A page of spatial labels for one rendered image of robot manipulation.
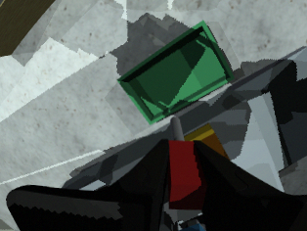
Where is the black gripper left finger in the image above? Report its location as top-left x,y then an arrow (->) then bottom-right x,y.
7,139 -> 169,231

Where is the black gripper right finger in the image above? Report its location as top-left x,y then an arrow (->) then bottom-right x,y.
194,140 -> 307,231

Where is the red-headed metal pin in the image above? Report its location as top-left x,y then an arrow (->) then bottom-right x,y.
168,116 -> 207,210

